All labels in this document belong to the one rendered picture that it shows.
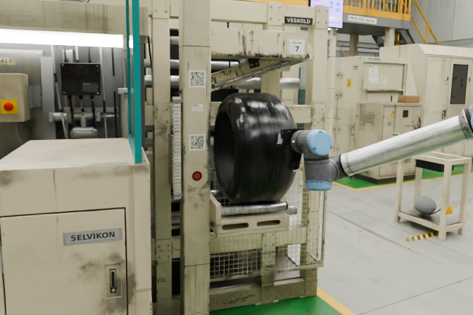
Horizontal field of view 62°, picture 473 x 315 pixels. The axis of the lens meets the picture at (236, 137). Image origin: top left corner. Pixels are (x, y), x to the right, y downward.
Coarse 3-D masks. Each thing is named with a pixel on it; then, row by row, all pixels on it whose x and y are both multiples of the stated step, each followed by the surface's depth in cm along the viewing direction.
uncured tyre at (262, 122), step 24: (240, 96) 184; (264, 96) 186; (216, 120) 205; (240, 120) 173; (264, 120) 173; (288, 120) 177; (216, 144) 212; (240, 144) 171; (264, 144) 170; (216, 168) 209; (240, 168) 172; (264, 168) 171; (240, 192) 178; (264, 192) 178
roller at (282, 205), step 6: (246, 204) 186; (252, 204) 186; (258, 204) 187; (264, 204) 187; (270, 204) 188; (276, 204) 189; (282, 204) 190; (222, 210) 180; (228, 210) 181; (234, 210) 182; (240, 210) 183; (246, 210) 184; (252, 210) 185; (258, 210) 186; (264, 210) 187; (270, 210) 188; (276, 210) 189; (282, 210) 191
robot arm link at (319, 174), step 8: (304, 160) 141; (312, 160) 137; (320, 160) 137; (328, 160) 138; (312, 168) 138; (320, 168) 137; (328, 168) 138; (312, 176) 138; (320, 176) 137; (328, 176) 138; (312, 184) 138; (320, 184) 137; (328, 184) 138
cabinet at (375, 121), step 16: (368, 112) 612; (384, 112) 590; (400, 112) 605; (416, 112) 621; (368, 128) 613; (384, 128) 594; (400, 128) 609; (416, 128) 626; (368, 144) 615; (368, 176) 618; (384, 176) 608
